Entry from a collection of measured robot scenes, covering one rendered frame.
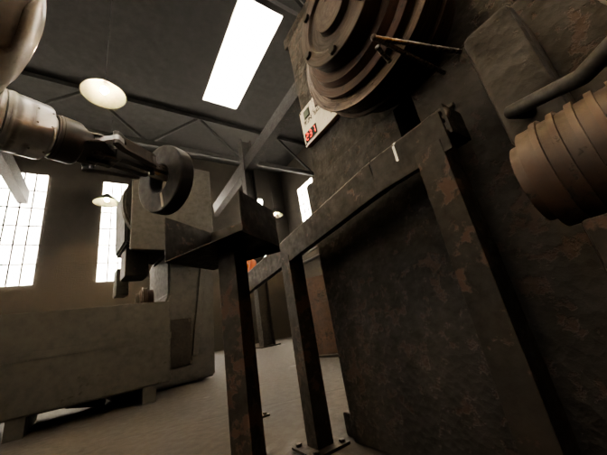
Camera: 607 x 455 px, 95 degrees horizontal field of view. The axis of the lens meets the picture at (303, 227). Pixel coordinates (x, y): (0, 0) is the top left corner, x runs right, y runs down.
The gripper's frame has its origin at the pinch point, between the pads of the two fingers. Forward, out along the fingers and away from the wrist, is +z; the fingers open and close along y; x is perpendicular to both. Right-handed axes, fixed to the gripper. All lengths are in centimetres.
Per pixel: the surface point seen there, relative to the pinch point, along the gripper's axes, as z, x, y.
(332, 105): 35, 22, 32
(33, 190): 244, 459, -968
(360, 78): 27, 19, 43
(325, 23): 22, 35, 39
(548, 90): 6, -15, 65
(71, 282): 330, 170, -924
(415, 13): 22, 21, 58
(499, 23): 16, 4, 68
